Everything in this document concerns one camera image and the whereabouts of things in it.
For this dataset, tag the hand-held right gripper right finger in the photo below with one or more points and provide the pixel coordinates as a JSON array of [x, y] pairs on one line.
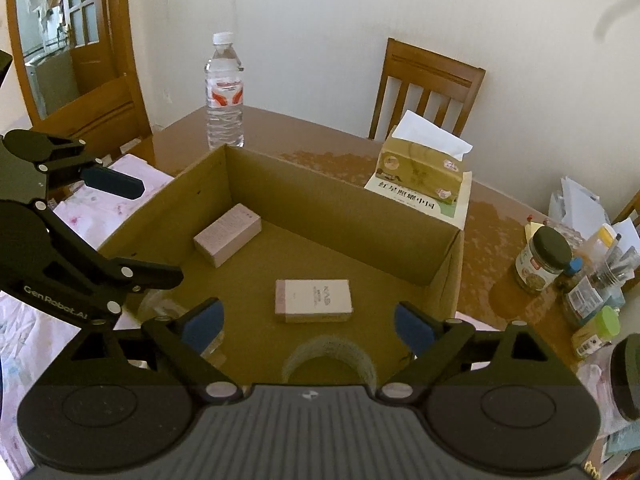
[[412, 330]]

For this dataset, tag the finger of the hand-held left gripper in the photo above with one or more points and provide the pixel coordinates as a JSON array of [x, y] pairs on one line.
[[115, 182], [145, 275]]

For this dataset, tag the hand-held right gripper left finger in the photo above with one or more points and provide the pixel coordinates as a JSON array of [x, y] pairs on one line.
[[205, 327]]

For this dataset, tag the cardboard box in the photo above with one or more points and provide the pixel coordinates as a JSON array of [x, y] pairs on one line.
[[325, 230]]

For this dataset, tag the brown wooden desktop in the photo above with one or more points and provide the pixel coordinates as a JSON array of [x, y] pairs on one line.
[[310, 130]]

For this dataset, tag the pink floral tablecloth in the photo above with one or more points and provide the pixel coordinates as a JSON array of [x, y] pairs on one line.
[[100, 215]]

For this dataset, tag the wooden slat-back chair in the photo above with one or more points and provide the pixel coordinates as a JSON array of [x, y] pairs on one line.
[[631, 212], [100, 120], [425, 75]]

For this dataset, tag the pale pink small box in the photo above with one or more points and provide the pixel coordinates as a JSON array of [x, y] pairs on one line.
[[312, 300], [227, 235]]

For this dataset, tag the wooden glass-panel door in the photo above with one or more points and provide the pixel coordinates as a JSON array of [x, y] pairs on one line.
[[97, 60]]

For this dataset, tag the clear plastic water bottle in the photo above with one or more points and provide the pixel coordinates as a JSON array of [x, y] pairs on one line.
[[225, 110]]

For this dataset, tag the white green booklet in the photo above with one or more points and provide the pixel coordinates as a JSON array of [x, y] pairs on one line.
[[400, 194]]

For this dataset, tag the glass jar with dark lid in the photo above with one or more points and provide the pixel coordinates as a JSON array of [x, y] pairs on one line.
[[542, 260]]

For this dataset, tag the green tissue pack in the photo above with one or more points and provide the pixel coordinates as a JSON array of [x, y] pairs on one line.
[[420, 170]]

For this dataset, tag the small bottle with blue cap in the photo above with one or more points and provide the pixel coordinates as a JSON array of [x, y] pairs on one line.
[[572, 272]]

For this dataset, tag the bottle with green lid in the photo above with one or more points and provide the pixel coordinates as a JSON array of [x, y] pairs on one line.
[[597, 332]]

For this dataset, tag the bottle with yellow cap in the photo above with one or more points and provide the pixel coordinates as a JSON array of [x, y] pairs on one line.
[[600, 240]]

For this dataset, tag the stack of white papers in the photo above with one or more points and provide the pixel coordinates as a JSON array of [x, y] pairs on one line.
[[580, 205]]

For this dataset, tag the large glass jar black lid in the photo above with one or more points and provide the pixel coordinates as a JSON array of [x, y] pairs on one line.
[[629, 380]]

